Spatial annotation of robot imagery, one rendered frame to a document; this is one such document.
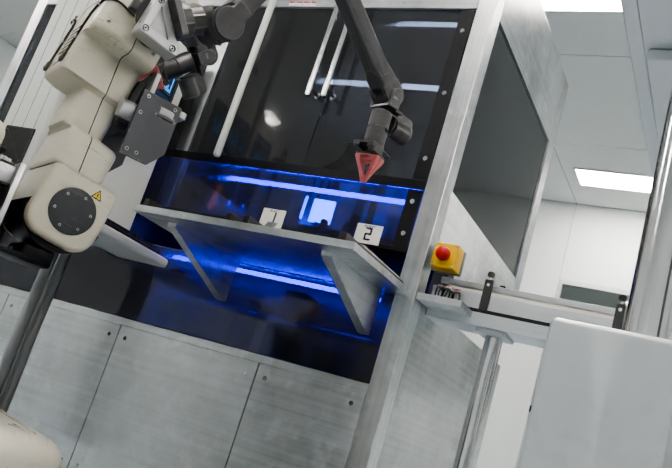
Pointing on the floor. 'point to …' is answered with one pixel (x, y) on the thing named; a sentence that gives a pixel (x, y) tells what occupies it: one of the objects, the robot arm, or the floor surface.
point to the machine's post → (429, 222)
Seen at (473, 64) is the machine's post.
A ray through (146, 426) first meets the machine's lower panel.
